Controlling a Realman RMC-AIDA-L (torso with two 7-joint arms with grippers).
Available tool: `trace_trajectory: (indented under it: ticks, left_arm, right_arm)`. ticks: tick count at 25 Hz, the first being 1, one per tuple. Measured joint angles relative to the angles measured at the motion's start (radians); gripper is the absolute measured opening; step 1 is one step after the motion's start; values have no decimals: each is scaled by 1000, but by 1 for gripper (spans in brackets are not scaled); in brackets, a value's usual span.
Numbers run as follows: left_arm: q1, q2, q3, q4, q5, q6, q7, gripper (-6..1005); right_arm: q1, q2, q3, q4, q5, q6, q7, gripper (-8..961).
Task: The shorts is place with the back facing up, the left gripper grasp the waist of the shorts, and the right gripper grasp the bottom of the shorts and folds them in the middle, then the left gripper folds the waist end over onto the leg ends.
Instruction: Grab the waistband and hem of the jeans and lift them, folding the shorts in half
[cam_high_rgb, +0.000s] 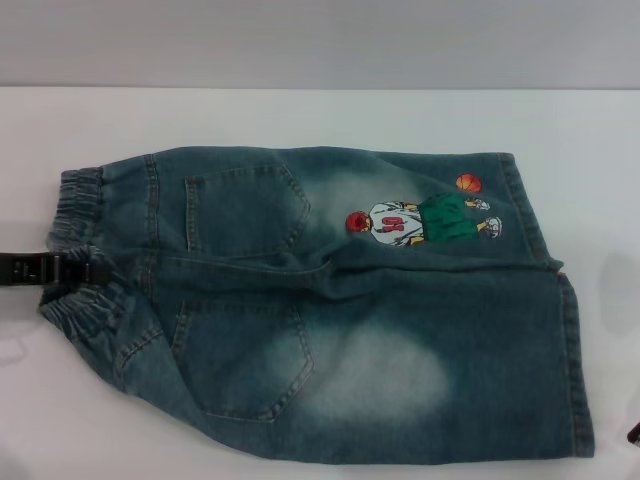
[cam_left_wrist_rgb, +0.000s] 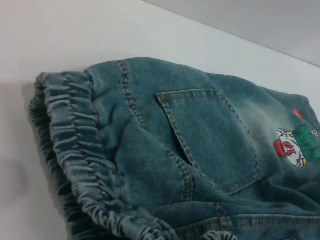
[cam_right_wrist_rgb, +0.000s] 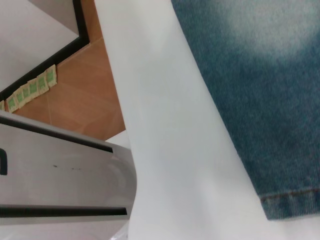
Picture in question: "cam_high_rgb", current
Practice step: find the blue denim shorts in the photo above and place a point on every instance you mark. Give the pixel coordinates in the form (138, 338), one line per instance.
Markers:
(380, 320)

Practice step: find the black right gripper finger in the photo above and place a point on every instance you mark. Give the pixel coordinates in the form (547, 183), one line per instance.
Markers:
(635, 434)

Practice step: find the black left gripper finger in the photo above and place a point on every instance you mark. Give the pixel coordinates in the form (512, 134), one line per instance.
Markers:
(55, 270)

